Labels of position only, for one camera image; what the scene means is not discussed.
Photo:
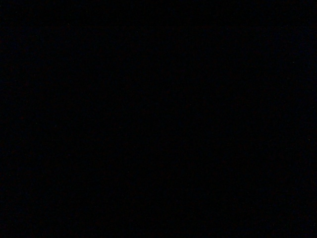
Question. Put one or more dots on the dark navy garment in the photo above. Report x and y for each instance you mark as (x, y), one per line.
(158, 118)

